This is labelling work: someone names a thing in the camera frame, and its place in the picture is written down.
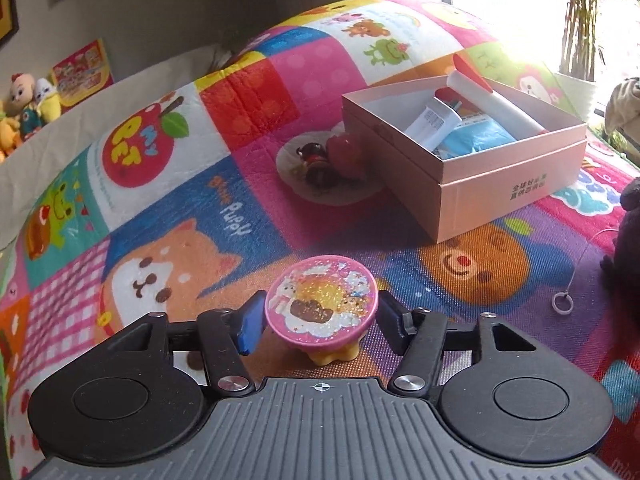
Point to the red toy fruit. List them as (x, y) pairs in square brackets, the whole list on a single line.
[(347, 155)]

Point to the dark grey plush toy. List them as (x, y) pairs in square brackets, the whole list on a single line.
[(627, 240)]

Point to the framed wall picture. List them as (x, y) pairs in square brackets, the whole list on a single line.
[(6, 0)]

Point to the red white foam rocket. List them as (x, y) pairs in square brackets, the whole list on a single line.
[(492, 102)]

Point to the beige cloth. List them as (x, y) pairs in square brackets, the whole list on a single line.
[(622, 105)]

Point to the colourful printed play mat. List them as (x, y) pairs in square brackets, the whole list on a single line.
[(150, 200)]

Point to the small black red figurine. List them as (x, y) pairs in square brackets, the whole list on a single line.
[(312, 162)]

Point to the white battery charger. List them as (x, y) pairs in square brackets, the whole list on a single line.
[(432, 122)]

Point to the pink cardboard box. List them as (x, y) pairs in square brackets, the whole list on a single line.
[(480, 195)]

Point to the white yellow banana plush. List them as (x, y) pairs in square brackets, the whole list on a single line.
[(47, 100)]

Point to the pink yellow cupcake toy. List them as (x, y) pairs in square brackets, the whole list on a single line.
[(320, 295)]

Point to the blue white tissue packet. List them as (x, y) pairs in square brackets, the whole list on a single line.
[(475, 140)]

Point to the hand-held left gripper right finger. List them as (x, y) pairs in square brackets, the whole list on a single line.
[(392, 322)]

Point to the orange duck plush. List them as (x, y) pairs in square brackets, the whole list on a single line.
[(9, 135)]

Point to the potted green plant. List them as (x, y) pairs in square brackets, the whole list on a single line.
[(580, 35)]

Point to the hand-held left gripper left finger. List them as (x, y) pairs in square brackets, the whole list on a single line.
[(250, 322)]

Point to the baby doll plush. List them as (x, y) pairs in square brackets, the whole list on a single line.
[(25, 100)]

